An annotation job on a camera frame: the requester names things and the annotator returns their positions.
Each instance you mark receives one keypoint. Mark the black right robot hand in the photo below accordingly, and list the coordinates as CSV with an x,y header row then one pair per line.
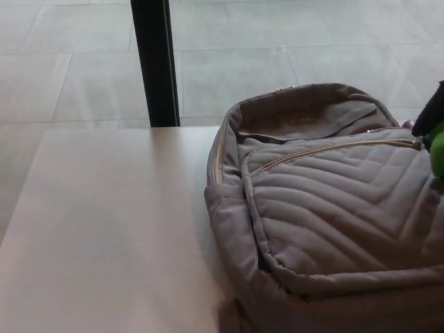
x,y
431,114

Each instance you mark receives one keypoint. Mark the grey-brown quilted backpack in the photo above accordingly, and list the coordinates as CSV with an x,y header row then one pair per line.
x,y
319,208

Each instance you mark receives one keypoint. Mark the pink shiny bag charm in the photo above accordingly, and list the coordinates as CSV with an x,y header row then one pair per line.
x,y
408,123

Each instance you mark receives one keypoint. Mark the black window frame post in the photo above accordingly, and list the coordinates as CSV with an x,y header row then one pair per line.
x,y
156,69

